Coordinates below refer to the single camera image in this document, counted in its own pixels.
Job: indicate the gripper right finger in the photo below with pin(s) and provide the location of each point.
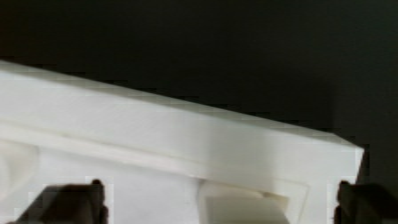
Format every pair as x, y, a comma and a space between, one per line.
366, 205

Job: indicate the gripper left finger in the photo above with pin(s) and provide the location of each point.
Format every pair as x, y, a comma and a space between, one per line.
69, 204

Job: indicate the white square tabletop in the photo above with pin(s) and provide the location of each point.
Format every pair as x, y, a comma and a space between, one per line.
87, 131

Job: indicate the white leg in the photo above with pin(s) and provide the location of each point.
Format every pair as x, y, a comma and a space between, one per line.
236, 206

